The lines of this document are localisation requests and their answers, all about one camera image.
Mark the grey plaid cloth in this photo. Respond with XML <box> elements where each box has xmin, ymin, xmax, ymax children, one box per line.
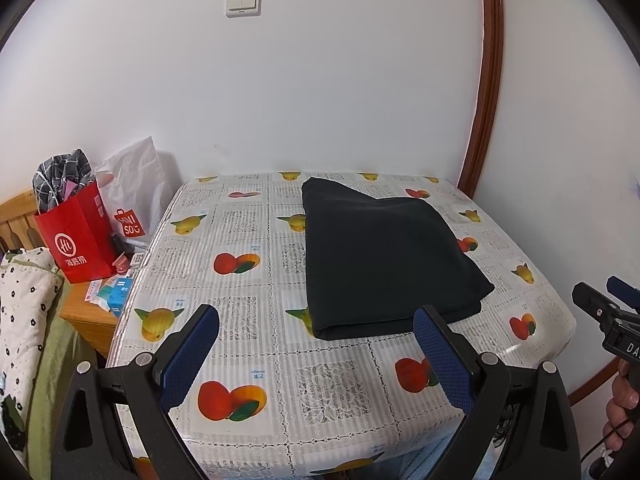
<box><xmin>32</xmin><ymin>149</ymin><xmax>96</xmax><ymax>213</ymax></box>

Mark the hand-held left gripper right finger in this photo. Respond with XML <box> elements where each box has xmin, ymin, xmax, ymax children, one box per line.
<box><xmin>412</xmin><ymin>304</ymin><xmax>583</xmax><ymax>480</ymax></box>

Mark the white light switch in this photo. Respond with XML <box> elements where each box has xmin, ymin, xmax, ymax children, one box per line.
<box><xmin>225</xmin><ymin>0</ymin><xmax>262</xmax><ymax>19</ymax></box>

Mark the person's right hand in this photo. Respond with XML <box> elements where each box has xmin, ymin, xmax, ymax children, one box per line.
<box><xmin>602</xmin><ymin>360</ymin><xmax>640</xmax><ymax>454</ymax></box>

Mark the white floral quilt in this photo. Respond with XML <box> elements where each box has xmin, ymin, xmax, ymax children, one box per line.
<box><xmin>0</xmin><ymin>247</ymin><xmax>66</xmax><ymax>461</ymax></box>

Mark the white plastic shopping bag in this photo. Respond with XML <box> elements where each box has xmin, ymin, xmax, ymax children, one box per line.
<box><xmin>95</xmin><ymin>136</ymin><xmax>174</xmax><ymax>253</ymax></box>

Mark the white pink leaflet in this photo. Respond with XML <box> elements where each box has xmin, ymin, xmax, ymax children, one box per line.
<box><xmin>84</xmin><ymin>279</ymin><xmax>109</xmax><ymax>307</ymax></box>

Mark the green bed sheet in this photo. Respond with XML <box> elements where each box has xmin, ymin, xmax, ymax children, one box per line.
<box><xmin>25</xmin><ymin>280</ymin><xmax>109</xmax><ymax>480</ymax></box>

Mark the wooden headboard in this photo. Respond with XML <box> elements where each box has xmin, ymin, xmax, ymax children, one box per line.
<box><xmin>0</xmin><ymin>189</ymin><xmax>49</xmax><ymax>256</ymax></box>

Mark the fruit print tablecloth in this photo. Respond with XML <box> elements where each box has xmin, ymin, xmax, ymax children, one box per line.
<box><xmin>107</xmin><ymin>171</ymin><xmax>578</xmax><ymax>480</ymax></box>

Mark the black sweatshirt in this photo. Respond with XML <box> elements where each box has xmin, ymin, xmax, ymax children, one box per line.
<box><xmin>301</xmin><ymin>176</ymin><xmax>496</xmax><ymax>340</ymax></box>

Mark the red paper bag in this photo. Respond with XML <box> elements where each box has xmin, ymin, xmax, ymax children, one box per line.
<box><xmin>34</xmin><ymin>180</ymin><xmax>122</xmax><ymax>285</ymax></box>

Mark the blue packet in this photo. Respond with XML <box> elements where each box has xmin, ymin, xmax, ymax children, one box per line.
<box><xmin>107</xmin><ymin>277</ymin><xmax>134</xmax><ymax>314</ymax></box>

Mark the thin black cable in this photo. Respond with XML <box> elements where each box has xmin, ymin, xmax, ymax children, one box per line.
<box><xmin>580</xmin><ymin>420</ymin><xmax>627</xmax><ymax>480</ymax></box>

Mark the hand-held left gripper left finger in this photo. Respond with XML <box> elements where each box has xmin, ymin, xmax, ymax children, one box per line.
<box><xmin>50</xmin><ymin>304</ymin><xmax>221</xmax><ymax>480</ymax></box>

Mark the brown wooden baseboard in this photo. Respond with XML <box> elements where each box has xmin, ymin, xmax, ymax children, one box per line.
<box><xmin>567</xmin><ymin>357</ymin><xmax>619</xmax><ymax>407</ymax></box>

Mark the wooden nightstand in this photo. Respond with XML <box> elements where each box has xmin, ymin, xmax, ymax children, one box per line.
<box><xmin>60</xmin><ymin>255</ymin><xmax>151</xmax><ymax>361</ymax></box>

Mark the brown wooden door frame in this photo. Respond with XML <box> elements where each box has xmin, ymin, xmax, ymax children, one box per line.
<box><xmin>459</xmin><ymin>0</ymin><xmax>505</xmax><ymax>196</ymax></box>

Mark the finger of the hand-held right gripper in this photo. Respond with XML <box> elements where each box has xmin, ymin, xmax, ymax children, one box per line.
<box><xmin>572</xmin><ymin>281</ymin><xmax>621</xmax><ymax>331</ymax></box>
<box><xmin>606</xmin><ymin>275</ymin><xmax>640</xmax><ymax>312</ymax></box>

